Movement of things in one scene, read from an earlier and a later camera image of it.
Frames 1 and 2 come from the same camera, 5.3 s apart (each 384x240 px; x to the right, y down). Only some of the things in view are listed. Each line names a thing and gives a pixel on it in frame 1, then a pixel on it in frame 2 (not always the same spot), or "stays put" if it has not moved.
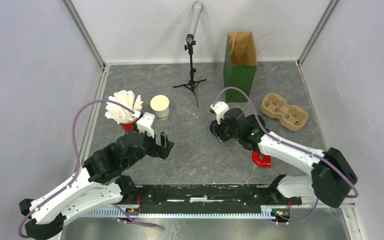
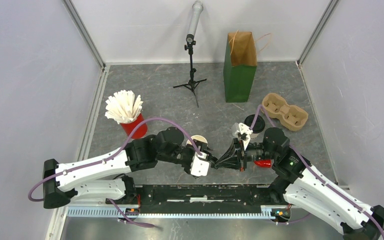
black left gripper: [163, 150] to [193, 152]
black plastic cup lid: [256, 122] stays put
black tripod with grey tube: [191, 41] stays put
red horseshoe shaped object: [265, 162] stays put
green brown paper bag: [240, 66] stays put
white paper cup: [160, 104] to [198, 137]
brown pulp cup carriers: [292, 117] stays put
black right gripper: [217, 130] to [234, 162]
